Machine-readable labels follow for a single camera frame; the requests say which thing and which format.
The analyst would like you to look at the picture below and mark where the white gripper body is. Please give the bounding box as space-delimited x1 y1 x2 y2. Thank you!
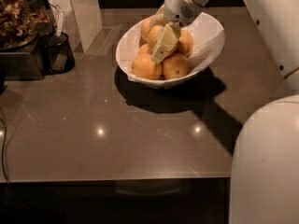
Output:
163 0 202 27

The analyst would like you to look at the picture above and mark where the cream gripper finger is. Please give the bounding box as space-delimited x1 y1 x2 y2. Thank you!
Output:
151 22 181 63
149 7 168 28

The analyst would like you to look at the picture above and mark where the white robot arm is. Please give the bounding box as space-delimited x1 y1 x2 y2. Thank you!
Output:
229 0 299 224

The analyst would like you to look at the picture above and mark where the small middle left orange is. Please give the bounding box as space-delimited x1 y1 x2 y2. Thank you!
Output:
137 44 151 54

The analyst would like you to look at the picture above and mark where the white oval bowl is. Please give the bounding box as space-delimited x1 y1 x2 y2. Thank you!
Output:
115 9 226 90

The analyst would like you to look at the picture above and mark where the white tag stick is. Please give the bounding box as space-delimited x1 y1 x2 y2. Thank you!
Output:
56 8 64 36

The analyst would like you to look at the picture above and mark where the black cup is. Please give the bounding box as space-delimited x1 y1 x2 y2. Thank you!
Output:
39 32 75 74

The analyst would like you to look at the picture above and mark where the glass jar of nuts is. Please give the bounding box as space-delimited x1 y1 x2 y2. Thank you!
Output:
0 0 50 51

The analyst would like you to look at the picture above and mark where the dark metal stand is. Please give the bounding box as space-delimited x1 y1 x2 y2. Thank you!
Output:
0 40 46 80

